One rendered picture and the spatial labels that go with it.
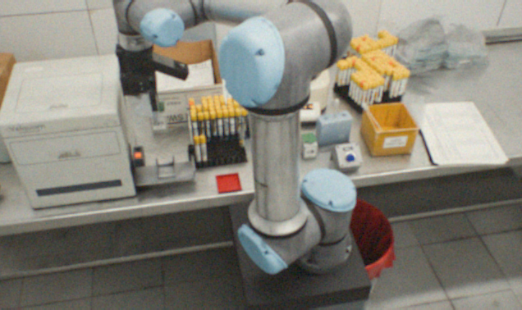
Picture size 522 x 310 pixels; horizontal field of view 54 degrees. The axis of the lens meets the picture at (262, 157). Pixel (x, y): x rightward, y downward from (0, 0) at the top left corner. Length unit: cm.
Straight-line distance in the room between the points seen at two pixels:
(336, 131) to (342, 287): 56
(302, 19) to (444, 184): 181
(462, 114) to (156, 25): 113
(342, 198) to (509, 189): 160
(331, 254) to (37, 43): 126
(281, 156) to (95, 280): 169
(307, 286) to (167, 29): 63
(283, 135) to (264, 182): 11
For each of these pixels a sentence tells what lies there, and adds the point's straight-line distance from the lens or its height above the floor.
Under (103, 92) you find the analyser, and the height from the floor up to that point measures 117.
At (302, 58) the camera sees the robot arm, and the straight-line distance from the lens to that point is 75.
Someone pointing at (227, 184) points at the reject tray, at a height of 88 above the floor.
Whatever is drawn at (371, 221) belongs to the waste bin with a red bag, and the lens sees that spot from 207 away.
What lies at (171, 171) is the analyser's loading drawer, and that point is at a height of 91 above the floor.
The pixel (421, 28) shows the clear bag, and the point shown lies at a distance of 200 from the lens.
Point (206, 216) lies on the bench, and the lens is 221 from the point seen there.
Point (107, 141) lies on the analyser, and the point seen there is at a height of 108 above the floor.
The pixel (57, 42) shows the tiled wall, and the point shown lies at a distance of 194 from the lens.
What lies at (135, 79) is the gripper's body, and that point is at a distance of 125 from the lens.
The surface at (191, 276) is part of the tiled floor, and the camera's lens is 236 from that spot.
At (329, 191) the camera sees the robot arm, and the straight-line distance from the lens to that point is 106.
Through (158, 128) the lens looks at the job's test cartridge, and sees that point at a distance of 135.
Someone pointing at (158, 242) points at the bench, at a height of 27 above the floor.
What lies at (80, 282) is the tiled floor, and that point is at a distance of 245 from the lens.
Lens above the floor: 192
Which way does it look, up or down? 42 degrees down
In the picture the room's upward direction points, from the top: 1 degrees clockwise
